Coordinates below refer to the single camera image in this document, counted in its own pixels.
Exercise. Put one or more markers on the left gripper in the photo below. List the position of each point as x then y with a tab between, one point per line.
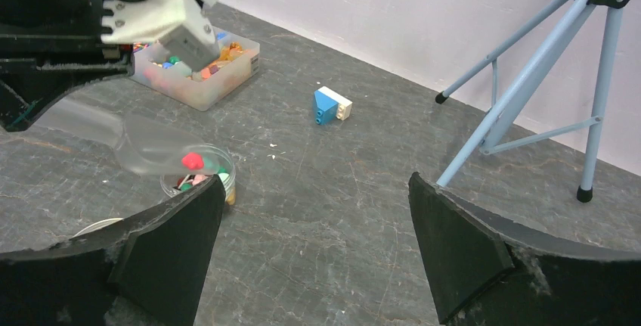
50	48

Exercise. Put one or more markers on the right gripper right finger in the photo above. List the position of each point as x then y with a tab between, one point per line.
485	269

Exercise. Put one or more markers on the blue tripod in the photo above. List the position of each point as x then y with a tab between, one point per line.
507	106

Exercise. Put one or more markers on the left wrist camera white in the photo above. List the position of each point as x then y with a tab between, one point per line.
178	25

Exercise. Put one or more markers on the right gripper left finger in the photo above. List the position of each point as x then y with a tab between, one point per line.
146	269

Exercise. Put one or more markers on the round clear lid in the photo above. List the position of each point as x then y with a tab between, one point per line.
97	226

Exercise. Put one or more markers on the blue white block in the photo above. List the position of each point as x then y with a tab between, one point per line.
329	105

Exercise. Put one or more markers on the clear plastic scoop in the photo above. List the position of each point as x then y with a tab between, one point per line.
140	145

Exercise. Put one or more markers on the red candy piece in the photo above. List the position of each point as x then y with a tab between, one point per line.
193	161

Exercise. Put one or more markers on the clear compartment candy box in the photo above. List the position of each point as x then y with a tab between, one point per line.
157	69

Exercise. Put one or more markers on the clear round dish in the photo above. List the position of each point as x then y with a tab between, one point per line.
218	165

